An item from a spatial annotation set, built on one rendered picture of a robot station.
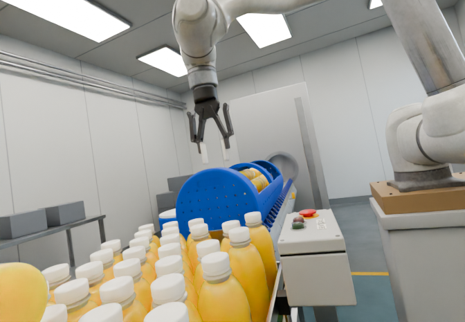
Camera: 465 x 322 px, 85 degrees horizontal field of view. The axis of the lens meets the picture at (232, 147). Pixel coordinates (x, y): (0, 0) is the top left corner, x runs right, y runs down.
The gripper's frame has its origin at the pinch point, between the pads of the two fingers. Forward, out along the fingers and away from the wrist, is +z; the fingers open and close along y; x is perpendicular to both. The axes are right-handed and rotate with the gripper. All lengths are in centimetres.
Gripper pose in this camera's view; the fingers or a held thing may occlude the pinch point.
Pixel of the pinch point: (214, 153)
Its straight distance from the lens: 77.5
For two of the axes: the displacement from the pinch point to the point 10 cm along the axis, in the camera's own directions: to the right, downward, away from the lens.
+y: -9.5, 1.8, 2.7
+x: -2.8, -0.3, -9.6
